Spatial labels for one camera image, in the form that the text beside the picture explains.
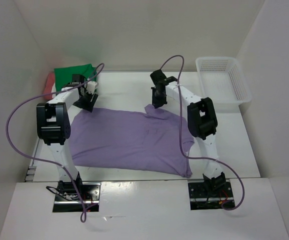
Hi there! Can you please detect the green t shirt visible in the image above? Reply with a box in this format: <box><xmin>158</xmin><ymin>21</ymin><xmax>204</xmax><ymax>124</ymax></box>
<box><xmin>54</xmin><ymin>63</ymin><xmax>97</xmax><ymax>92</ymax></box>

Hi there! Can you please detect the red t shirt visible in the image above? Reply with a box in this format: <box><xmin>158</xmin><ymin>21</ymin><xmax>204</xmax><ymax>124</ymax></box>
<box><xmin>43</xmin><ymin>72</ymin><xmax>56</xmax><ymax>101</ymax></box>

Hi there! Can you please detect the purple t shirt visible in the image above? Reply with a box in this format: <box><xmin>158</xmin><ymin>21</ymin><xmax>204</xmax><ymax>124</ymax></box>
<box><xmin>69</xmin><ymin>104</ymin><xmax>195</xmax><ymax>178</ymax></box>

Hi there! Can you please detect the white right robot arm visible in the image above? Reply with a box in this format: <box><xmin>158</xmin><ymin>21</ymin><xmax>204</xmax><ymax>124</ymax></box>
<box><xmin>150</xmin><ymin>69</ymin><xmax>226</xmax><ymax>197</ymax></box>

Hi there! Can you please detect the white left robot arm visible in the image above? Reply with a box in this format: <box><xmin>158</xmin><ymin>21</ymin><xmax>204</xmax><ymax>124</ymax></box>
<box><xmin>36</xmin><ymin>74</ymin><xmax>98</xmax><ymax>200</ymax></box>

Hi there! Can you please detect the white plastic basket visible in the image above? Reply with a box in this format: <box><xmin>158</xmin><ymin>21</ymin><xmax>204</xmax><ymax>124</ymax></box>
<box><xmin>195</xmin><ymin>56</ymin><xmax>252</xmax><ymax>108</ymax></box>

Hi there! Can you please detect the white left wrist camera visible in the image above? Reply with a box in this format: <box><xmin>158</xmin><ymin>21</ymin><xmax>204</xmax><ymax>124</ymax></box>
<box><xmin>84</xmin><ymin>80</ymin><xmax>98</xmax><ymax>95</ymax></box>

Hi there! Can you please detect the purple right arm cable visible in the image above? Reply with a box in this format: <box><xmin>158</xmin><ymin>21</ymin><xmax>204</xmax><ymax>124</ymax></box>
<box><xmin>159</xmin><ymin>54</ymin><xmax>246</xmax><ymax>212</ymax></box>

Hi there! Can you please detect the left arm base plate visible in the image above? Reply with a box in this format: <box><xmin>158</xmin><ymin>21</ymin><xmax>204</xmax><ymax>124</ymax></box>
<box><xmin>45</xmin><ymin>182</ymin><xmax>101</xmax><ymax>213</ymax></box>

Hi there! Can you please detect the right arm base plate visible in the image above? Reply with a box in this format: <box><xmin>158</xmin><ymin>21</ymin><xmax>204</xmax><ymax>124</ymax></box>
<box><xmin>187</xmin><ymin>181</ymin><xmax>235</xmax><ymax>211</ymax></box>

